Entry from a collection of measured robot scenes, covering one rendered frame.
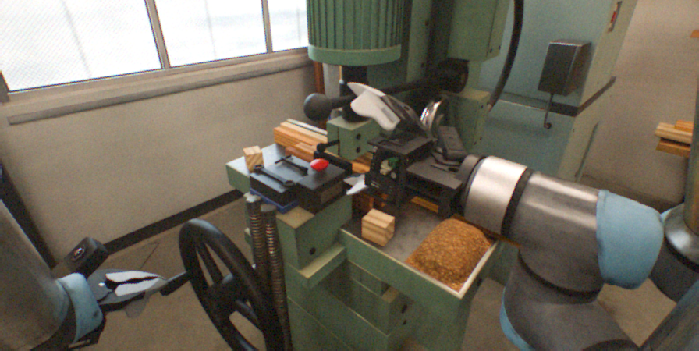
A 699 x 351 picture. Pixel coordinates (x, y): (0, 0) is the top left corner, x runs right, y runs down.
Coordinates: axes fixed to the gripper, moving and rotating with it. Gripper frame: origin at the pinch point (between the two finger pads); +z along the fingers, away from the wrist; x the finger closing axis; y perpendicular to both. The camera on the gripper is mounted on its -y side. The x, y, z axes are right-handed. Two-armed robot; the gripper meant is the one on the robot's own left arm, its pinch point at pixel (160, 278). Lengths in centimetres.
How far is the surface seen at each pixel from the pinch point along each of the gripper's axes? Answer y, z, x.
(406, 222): -23.9, 25.9, 28.5
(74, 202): 43, 21, -126
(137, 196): 39, 46, -125
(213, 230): -15.4, -0.7, 11.4
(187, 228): -12.6, -1.0, 5.1
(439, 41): -60, 35, 17
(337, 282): -6.9, 24.1, 20.3
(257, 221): -17.0, 6.5, 12.0
